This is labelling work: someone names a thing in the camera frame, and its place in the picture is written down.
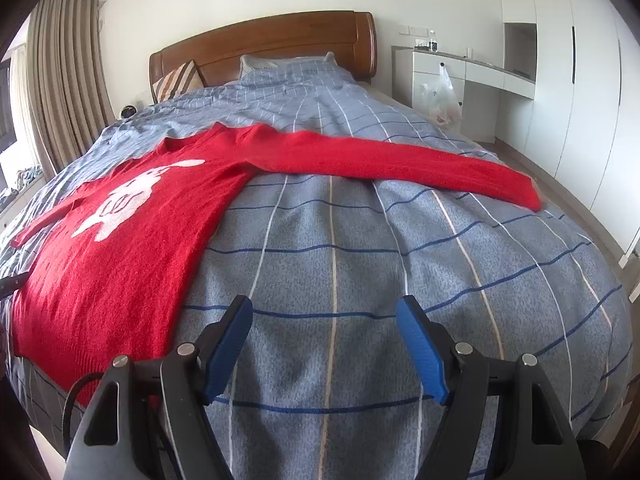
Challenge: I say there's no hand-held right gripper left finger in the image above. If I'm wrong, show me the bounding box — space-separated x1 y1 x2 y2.
62 295 254 480

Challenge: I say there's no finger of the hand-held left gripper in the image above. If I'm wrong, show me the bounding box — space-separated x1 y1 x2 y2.
0 272 29 297

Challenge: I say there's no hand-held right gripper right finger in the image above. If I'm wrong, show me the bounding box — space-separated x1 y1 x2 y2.
395 295 588 480

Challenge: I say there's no red towel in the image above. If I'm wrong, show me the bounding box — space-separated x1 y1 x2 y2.
10 122 546 408

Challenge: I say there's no pile of clothes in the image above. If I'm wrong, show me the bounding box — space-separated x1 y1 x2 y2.
12 165 46 188

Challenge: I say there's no beige window bench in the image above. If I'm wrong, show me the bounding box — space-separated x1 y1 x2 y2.
0 180 51 233

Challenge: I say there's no grey-blue checked duvet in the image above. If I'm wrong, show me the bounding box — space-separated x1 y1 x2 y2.
0 62 633 480

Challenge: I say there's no window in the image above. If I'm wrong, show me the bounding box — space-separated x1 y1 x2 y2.
0 57 21 156

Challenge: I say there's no beige curtain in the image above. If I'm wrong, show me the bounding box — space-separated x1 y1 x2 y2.
22 0 117 186

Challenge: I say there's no clear plastic bag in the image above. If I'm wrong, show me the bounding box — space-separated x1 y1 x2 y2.
417 62 463 128

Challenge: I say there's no striped cushion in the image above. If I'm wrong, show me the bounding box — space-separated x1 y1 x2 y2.
152 60 203 105

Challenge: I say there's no grey-blue pillow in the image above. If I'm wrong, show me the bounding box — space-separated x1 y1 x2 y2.
239 51 336 81

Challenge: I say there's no white desk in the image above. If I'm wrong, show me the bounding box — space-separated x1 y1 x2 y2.
391 45 538 143

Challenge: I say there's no wooden headboard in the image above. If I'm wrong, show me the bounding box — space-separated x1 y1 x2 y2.
148 11 377 103

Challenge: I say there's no white wardrobe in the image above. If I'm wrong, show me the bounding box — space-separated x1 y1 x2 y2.
495 0 640 261

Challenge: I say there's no black cable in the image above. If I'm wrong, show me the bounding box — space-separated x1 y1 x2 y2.
60 371 108 456

